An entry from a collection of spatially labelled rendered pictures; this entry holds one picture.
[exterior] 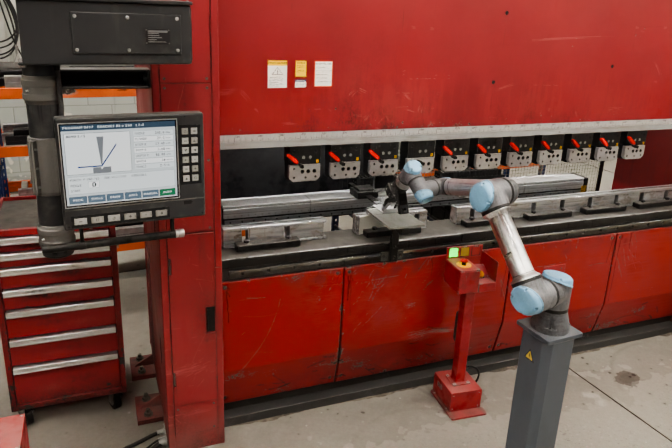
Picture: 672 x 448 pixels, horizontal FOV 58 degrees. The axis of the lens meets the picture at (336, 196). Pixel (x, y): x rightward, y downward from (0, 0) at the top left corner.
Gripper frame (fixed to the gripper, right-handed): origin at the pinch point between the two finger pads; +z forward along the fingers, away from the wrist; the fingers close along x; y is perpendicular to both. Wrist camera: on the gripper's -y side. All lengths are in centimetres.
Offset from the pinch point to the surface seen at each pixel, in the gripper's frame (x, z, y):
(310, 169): 40.6, -15.1, 16.4
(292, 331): 51, 36, -41
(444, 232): -30.2, 7.3, -11.8
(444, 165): -30.6, -13.5, 15.1
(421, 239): -15.0, 5.6, -15.1
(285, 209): 43, 25, 19
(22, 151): 173, 99, 117
